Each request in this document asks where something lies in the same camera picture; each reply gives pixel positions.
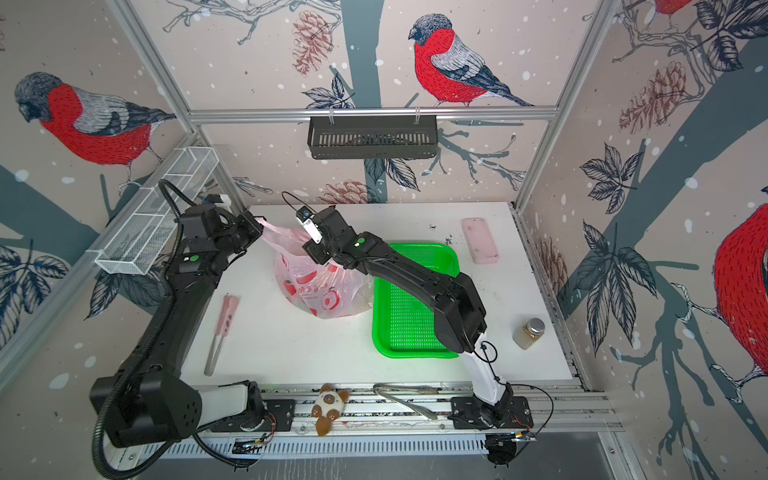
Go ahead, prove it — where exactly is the pink plastic bag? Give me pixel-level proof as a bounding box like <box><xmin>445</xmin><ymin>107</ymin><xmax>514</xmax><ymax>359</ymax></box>
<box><xmin>258</xmin><ymin>218</ymin><xmax>374</xmax><ymax>319</ymax></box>

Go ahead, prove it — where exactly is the green plastic basket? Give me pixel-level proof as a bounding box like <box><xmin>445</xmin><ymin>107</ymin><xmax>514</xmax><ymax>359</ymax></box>
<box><xmin>370</xmin><ymin>242</ymin><xmax>460</xmax><ymax>359</ymax></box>

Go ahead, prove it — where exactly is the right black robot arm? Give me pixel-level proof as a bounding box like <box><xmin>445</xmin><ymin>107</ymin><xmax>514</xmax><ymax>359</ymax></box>
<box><xmin>296</xmin><ymin>205</ymin><xmax>514</xmax><ymax>429</ymax></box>

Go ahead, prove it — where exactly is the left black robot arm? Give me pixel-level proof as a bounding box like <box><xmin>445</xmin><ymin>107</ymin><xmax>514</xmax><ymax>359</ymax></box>
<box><xmin>89</xmin><ymin>180</ymin><xmax>267</xmax><ymax>479</ymax></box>

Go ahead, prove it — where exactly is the brown plush toy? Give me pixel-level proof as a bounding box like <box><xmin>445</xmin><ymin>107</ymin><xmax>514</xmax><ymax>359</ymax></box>
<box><xmin>311</xmin><ymin>383</ymin><xmax>350</xmax><ymax>437</ymax></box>

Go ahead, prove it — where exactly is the small glass jar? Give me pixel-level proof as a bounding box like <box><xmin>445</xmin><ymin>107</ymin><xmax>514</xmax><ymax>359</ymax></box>
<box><xmin>513</xmin><ymin>318</ymin><xmax>546</xmax><ymax>350</ymax></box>

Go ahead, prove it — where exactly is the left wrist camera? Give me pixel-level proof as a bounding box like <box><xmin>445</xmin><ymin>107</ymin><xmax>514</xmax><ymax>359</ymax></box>
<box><xmin>201</xmin><ymin>193</ymin><xmax>232</xmax><ymax>210</ymax></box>

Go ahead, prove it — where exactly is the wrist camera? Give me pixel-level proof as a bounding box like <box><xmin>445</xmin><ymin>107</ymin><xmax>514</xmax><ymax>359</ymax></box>
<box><xmin>201</xmin><ymin>193</ymin><xmax>232</xmax><ymax>210</ymax></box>
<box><xmin>296</xmin><ymin>206</ymin><xmax>322</xmax><ymax>244</ymax></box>

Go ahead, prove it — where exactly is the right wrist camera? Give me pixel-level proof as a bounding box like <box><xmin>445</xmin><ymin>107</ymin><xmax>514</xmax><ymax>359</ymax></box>
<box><xmin>296</xmin><ymin>206</ymin><xmax>322</xmax><ymax>244</ymax></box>

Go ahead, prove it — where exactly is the white wire mesh shelf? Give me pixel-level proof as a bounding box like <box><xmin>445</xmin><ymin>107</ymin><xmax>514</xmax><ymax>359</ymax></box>
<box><xmin>95</xmin><ymin>146</ymin><xmax>219</xmax><ymax>275</ymax></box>

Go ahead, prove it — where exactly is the black hanging wall basket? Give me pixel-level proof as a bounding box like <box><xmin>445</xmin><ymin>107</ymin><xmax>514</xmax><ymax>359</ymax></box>
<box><xmin>307</xmin><ymin>115</ymin><xmax>438</xmax><ymax>160</ymax></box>

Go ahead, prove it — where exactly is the grey flat cable strip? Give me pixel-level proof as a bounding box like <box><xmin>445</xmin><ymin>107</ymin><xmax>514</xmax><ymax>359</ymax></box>
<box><xmin>372</xmin><ymin>383</ymin><xmax>439</xmax><ymax>421</ymax></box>

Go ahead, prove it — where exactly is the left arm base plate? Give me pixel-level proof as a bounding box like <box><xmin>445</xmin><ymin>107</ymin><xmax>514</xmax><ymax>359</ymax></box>
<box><xmin>210</xmin><ymin>399</ymin><xmax>296</xmax><ymax>434</ymax></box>

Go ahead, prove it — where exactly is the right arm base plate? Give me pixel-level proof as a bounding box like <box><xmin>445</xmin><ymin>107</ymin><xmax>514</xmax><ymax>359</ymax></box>
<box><xmin>447</xmin><ymin>396</ymin><xmax>534</xmax><ymax>430</ymax></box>

